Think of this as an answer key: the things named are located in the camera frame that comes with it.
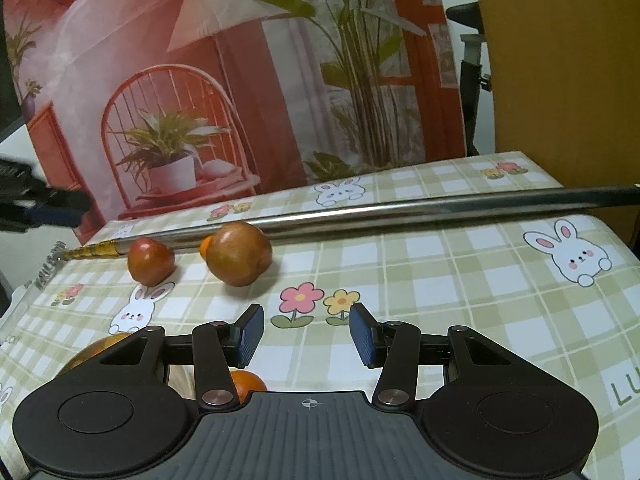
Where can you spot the checkered bunny tablecloth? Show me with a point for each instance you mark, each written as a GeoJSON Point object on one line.
{"type": "Point", "coordinates": [563, 294]}

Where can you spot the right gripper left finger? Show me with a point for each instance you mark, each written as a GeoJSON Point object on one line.
{"type": "Point", "coordinates": [218, 346]}

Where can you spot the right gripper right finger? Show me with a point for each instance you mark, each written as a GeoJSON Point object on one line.
{"type": "Point", "coordinates": [394, 347]}

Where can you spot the dark red tomato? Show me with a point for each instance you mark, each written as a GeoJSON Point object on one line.
{"type": "Point", "coordinates": [149, 262]}

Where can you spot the black exercise bike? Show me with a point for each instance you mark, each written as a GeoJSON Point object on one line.
{"type": "Point", "coordinates": [472, 78]}

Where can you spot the green yellow pear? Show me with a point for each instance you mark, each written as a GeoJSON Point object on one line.
{"type": "Point", "coordinates": [92, 350]}

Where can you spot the small orange tangerine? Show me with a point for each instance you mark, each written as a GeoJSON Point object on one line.
{"type": "Point", "coordinates": [246, 382]}

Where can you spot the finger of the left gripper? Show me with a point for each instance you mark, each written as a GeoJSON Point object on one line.
{"type": "Point", "coordinates": [51, 216]}
{"type": "Point", "coordinates": [69, 200]}

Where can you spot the printed room backdrop cloth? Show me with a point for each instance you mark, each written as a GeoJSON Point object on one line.
{"type": "Point", "coordinates": [153, 106]}

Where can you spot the telescopic metal pole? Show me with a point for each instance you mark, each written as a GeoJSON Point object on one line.
{"type": "Point", "coordinates": [439, 210]}

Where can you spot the large brown red apple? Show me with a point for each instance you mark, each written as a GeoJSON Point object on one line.
{"type": "Point", "coordinates": [238, 254]}

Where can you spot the wooden board panel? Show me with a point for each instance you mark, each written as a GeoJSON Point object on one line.
{"type": "Point", "coordinates": [566, 85]}

